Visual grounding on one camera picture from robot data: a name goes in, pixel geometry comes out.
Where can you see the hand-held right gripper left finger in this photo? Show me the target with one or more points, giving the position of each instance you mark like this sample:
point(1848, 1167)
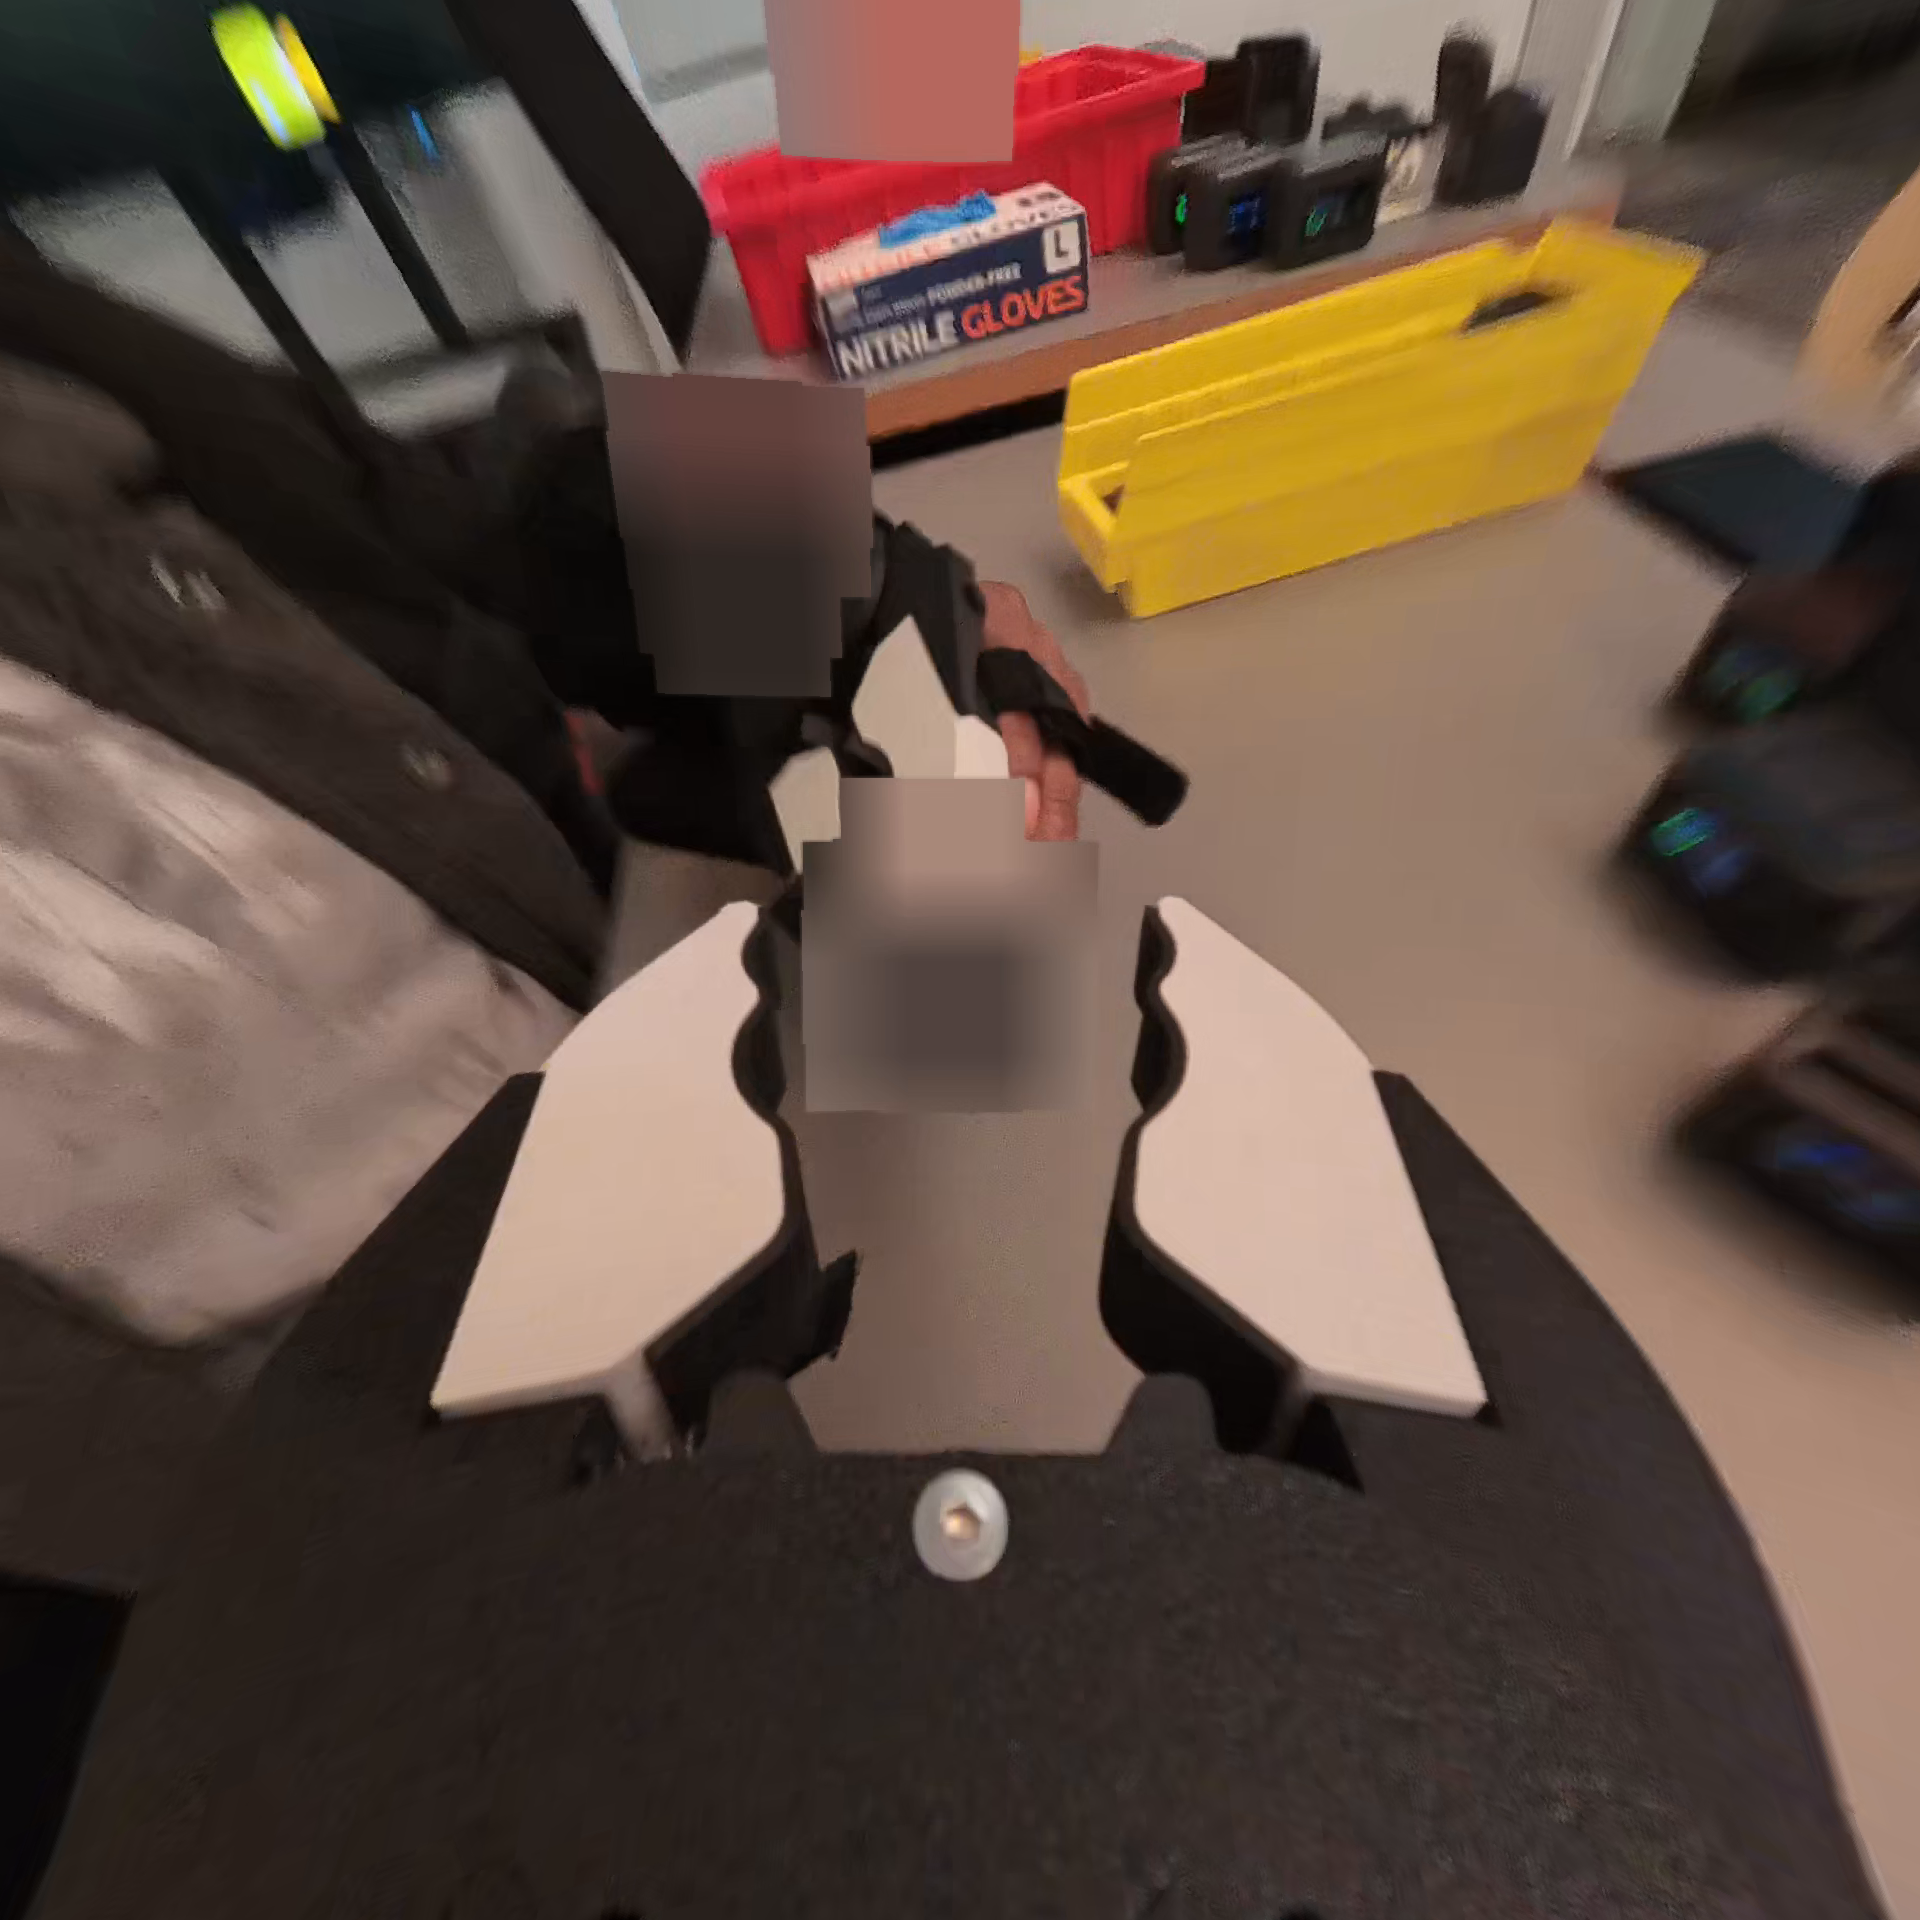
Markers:
point(629, 1200)

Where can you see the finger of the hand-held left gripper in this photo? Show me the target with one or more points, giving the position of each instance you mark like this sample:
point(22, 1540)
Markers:
point(806, 810)
point(925, 713)

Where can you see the black wall monitor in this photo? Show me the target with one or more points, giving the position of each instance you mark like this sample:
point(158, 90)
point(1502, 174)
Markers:
point(121, 60)

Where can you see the dark grey fleece garment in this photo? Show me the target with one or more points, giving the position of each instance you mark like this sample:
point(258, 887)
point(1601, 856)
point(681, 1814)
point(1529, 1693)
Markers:
point(301, 661)

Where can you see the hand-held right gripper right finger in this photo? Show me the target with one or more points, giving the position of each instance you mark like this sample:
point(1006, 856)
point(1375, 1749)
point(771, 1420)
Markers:
point(1289, 1200)

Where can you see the yellow plastic bin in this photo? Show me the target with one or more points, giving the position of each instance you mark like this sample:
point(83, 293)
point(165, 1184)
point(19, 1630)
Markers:
point(1349, 436)

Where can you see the blue white glove box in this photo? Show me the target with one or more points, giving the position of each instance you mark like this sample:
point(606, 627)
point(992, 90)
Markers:
point(945, 300)

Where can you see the dark blue smartphone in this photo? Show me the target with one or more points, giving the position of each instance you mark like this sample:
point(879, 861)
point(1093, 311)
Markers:
point(1725, 494)

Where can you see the black monitor stand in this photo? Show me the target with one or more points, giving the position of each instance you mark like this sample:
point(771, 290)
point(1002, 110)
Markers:
point(376, 270)

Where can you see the row of black batteries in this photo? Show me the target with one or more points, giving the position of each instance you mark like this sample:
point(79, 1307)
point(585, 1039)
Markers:
point(1516, 307)

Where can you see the person's left hand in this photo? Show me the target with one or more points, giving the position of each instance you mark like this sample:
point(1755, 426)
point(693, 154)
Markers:
point(1028, 630)

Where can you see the black battery charging case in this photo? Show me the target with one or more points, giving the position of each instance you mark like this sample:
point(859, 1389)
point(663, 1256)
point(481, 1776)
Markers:
point(1801, 630)
point(1335, 203)
point(1492, 121)
point(1771, 856)
point(1816, 1141)
point(1262, 84)
point(1185, 203)
point(1243, 211)

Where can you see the red plastic bin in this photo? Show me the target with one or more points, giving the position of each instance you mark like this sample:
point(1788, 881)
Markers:
point(1109, 134)

